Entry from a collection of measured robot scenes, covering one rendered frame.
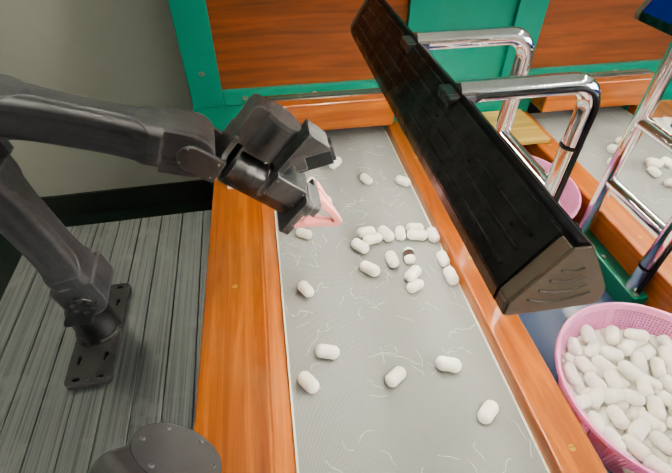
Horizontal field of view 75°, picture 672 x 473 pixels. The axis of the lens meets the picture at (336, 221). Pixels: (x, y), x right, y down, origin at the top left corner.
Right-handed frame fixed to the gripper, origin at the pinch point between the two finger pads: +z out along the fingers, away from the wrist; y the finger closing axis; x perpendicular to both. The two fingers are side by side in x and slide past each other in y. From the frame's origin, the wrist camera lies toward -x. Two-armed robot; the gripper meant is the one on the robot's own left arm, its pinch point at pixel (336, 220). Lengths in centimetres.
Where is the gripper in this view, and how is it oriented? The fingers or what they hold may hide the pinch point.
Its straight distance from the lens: 69.0
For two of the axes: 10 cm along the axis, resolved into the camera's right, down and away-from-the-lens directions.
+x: -6.5, 6.3, 4.2
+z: 7.4, 4.1, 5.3
